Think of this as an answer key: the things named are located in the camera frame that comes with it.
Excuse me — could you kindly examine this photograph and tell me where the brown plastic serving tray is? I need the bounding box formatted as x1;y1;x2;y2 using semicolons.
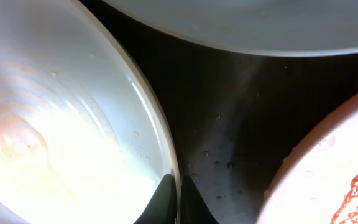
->
85;1;358;223

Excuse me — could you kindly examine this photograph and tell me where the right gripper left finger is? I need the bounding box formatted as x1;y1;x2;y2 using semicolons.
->
134;174;177;224

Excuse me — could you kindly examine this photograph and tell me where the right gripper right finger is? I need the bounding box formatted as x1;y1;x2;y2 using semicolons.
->
180;175;218;224

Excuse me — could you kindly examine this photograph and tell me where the pale green plate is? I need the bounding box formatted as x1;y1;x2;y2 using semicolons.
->
108;0;358;57

